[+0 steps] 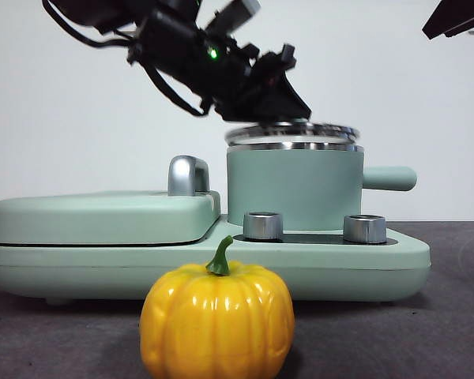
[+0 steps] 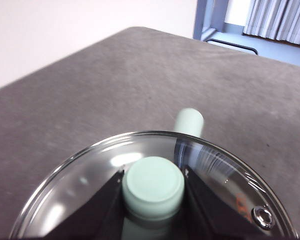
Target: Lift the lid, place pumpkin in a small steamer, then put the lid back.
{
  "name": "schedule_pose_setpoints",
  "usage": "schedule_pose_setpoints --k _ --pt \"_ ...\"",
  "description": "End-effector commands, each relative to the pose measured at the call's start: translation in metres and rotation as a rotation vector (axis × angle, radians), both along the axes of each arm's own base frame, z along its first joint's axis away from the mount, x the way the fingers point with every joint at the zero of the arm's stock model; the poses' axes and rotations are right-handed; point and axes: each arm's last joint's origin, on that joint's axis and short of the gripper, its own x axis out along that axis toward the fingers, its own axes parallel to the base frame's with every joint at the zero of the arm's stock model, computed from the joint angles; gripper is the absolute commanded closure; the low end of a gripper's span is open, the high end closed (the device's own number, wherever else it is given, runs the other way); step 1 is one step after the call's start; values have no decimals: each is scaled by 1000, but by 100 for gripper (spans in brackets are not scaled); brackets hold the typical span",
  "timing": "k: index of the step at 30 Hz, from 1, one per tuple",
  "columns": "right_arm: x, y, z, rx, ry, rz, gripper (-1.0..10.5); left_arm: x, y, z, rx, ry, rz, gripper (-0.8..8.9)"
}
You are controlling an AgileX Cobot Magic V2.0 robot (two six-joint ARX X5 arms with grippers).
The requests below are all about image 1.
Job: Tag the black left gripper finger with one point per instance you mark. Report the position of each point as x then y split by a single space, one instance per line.
272 102

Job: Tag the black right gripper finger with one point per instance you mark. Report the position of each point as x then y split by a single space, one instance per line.
462 16

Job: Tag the glass lid with green knob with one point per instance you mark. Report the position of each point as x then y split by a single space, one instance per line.
292 133

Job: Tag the yellow toy pumpkin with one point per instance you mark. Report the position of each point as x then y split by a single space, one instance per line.
217 323

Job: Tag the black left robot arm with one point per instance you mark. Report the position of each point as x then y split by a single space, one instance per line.
181 47

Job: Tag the silver control knob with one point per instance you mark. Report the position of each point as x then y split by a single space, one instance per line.
262 227
364 230

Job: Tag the green griddle cover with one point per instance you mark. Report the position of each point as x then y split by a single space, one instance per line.
102 219

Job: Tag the green breakfast machine base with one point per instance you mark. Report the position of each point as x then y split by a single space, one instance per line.
102 272

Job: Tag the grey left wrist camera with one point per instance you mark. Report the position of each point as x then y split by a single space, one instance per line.
237 13

